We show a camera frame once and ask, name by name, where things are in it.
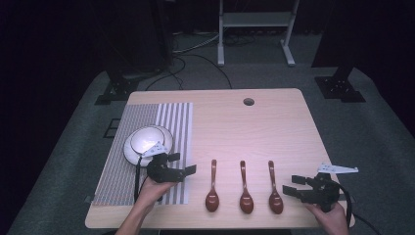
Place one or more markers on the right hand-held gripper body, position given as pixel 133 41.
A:
pixel 323 192

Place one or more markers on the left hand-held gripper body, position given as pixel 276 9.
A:
pixel 163 173

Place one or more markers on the person's left hand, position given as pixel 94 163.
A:
pixel 150 194

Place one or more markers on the person's right hand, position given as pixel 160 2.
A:
pixel 332 223

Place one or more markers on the brown spoon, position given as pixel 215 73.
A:
pixel 276 202
pixel 246 202
pixel 212 199

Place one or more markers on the white bowl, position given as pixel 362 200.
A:
pixel 145 138

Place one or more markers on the grey striped placemat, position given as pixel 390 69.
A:
pixel 124 176

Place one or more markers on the white plate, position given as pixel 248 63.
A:
pixel 129 153

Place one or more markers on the black stand base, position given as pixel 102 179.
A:
pixel 341 88
pixel 115 91

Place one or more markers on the white metal stand frame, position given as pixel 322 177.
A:
pixel 256 19

